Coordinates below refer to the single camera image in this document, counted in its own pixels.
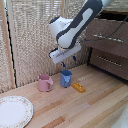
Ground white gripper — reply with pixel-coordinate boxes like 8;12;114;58
48;42;83;69

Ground blue mug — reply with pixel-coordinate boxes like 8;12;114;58
59;69;73;89

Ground brown drawer with handle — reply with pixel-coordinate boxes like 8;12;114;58
88;48;128;81
84;18;128;60

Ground silver bar drawer handle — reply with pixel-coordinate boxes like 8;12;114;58
96;54;123;67
92;33;125;44

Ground orange rectangular block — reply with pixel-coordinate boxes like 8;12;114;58
71;82;87;94

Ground pink mug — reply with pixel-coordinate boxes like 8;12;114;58
37;73;54;93

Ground bamboo blind screen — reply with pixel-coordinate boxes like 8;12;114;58
0;0;101;93

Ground thin black pole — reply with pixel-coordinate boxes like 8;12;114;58
5;0;18;88

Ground white patterned plate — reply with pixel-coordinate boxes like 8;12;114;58
0;95;35;128

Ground grey white blurry object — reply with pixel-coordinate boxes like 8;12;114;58
110;105;128;128

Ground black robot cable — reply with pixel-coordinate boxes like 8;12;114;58
80;16;128;44

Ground brown drawer cabinet frame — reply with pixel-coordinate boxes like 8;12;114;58
84;9;128;83

